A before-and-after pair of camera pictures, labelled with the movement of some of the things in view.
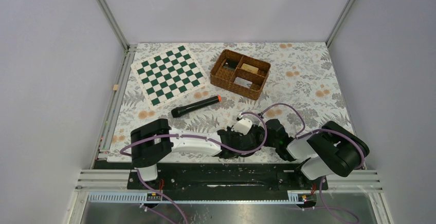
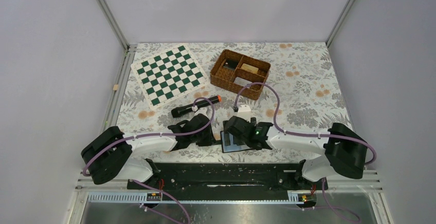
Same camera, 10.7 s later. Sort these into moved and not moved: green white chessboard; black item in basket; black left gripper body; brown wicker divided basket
Moved: black left gripper body
Not moved: black item in basket; green white chessboard; brown wicker divided basket
